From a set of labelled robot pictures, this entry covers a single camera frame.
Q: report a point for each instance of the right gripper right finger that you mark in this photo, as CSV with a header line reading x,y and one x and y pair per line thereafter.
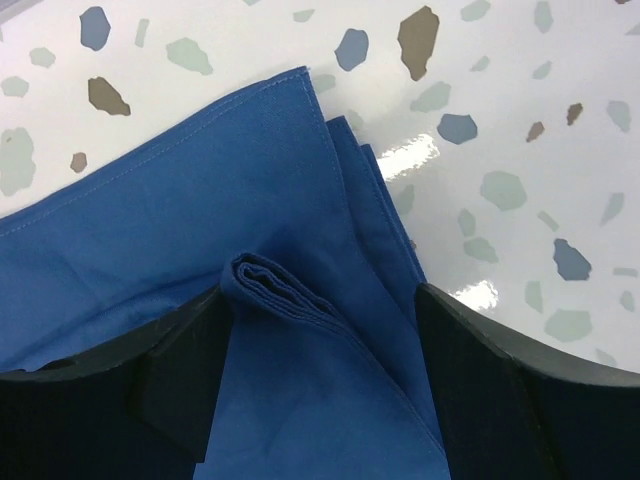
x,y
511,407

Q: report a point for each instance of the blue surgical cloth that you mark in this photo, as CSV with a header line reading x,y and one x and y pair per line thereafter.
x,y
289,215

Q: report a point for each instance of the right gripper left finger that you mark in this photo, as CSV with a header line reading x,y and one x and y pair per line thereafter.
x,y
139,406

